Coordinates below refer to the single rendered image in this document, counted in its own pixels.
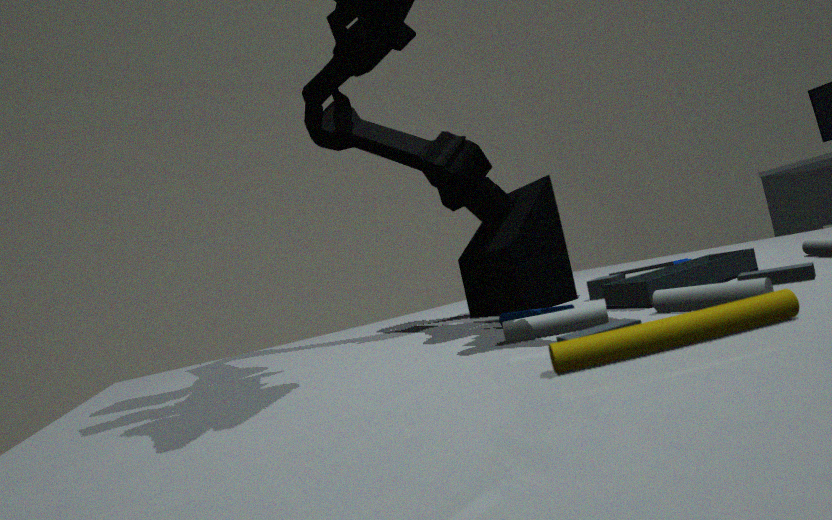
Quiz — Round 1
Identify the yellow cylinder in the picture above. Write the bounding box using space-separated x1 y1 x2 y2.
548 289 799 373

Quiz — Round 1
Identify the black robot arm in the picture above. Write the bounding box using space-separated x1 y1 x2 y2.
302 0 519 232

